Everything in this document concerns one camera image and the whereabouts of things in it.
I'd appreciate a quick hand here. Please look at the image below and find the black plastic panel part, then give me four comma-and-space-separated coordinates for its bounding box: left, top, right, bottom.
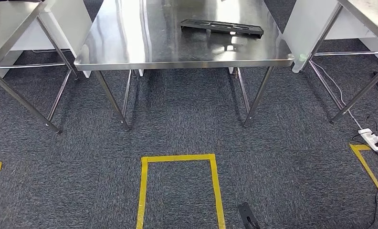
180, 19, 264, 40

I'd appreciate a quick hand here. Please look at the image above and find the stainless steel workbench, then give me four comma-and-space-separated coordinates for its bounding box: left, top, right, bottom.
74, 0, 295, 131

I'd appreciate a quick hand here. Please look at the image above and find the white power strip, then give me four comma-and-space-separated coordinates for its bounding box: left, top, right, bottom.
358, 128, 378, 152

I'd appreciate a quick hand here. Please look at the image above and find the stainless steel side table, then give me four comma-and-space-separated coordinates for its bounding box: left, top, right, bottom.
0, 0, 79, 134
299, 0, 378, 124

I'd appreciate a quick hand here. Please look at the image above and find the white floor cable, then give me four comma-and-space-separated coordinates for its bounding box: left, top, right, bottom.
310, 61, 364, 130

